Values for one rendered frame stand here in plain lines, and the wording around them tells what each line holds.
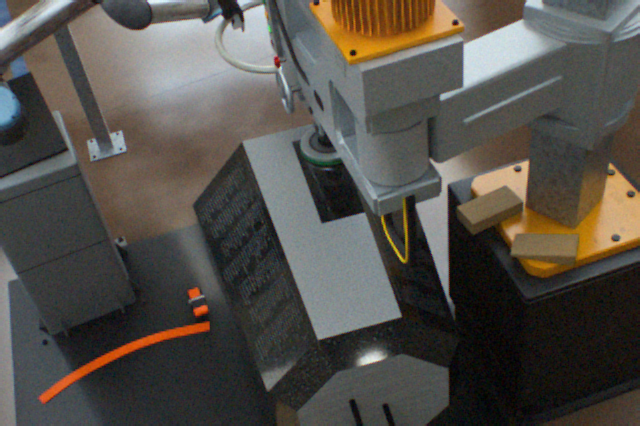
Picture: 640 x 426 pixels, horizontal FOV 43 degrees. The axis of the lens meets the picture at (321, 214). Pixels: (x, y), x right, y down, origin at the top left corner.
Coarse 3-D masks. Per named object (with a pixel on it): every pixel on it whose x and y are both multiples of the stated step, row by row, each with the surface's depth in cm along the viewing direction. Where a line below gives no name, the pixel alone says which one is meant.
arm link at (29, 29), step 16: (48, 0) 276; (64, 0) 274; (80, 0) 274; (96, 0) 275; (32, 16) 278; (48, 16) 277; (64, 16) 277; (0, 32) 283; (16, 32) 280; (32, 32) 280; (48, 32) 281; (0, 48) 283; (16, 48) 283; (0, 64) 287
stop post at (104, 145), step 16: (64, 32) 402; (64, 48) 408; (80, 64) 416; (80, 80) 422; (80, 96) 428; (96, 112) 437; (96, 128) 443; (96, 144) 459; (112, 144) 453; (96, 160) 449
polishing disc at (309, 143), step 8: (312, 128) 303; (304, 136) 300; (312, 136) 300; (304, 144) 297; (312, 144) 297; (304, 152) 294; (312, 152) 293; (320, 152) 293; (328, 152) 292; (336, 152) 292; (320, 160) 291; (328, 160) 290
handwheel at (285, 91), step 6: (276, 72) 261; (282, 72) 257; (276, 78) 265; (282, 78) 256; (282, 84) 262; (288, 84) 255; (300, 84) 262; (282, 90) 260; (288, 90) 255; (294, 90) 262; (300, 90) 263; (282, 96) 261; (288, 96) 256; (282, 102) 269; (288, 102) 257; (288, 108) 265; (294, 108) 259
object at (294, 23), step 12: (276, 0) 252; (288, 0) 244; (288, 12) 247; (300, 12) 248; (288, 24) 249; (300, 24) 251; (288, 36) 253; (288, 60) 264; (288, 72) 271; (300, 96) 268
